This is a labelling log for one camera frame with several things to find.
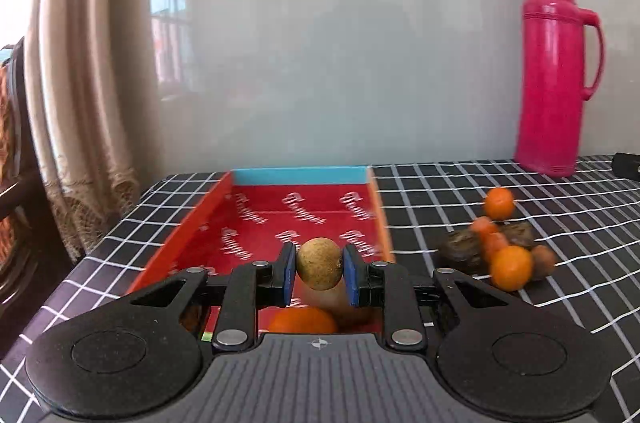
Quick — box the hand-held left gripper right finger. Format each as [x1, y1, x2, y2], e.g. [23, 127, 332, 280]
[342, 244, 526, 351]

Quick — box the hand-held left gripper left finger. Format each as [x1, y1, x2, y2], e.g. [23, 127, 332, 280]
[117, 243, 298, 351]

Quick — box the brown longan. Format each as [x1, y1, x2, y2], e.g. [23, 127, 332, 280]
[296, 237, 345, 291]
[180, 303, 206, 334]
[530, 244, 558, 281]

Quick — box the red cardboard box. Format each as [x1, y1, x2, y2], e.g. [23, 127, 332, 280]
[125, 165, 396, 344]

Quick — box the dark water chestnut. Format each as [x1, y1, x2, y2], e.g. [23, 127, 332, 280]
[439, 230, 488, 275]
[500, 222, 537, 250]

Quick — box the orange kumquat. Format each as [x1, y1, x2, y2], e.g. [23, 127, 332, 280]
[469, 217, 501, 238]
[481, 232, 511, 264]

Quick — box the orange mandarin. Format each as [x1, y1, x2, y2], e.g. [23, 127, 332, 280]
[267, 305, 340, 335]
[482, 187, 516, 221]
[489, 245, 535, 293]

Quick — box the black checked tablecloth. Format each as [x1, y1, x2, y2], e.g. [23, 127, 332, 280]
[0, 155, 640, 423]

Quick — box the dark wooden chair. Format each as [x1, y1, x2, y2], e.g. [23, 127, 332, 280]
[0, 35, 68, 344]

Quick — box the beige lace curtain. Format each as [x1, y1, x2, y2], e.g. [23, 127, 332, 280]
[25, 0, 166, 264]

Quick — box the pink thermos jug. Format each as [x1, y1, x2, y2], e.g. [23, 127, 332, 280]
[515, 0, 606, 178]

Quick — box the small black object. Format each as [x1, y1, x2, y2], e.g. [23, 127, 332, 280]
[612, 152, 640, 180]

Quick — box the orange patterned cushion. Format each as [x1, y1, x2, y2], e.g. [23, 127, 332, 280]
[0, 60, 21, 186]

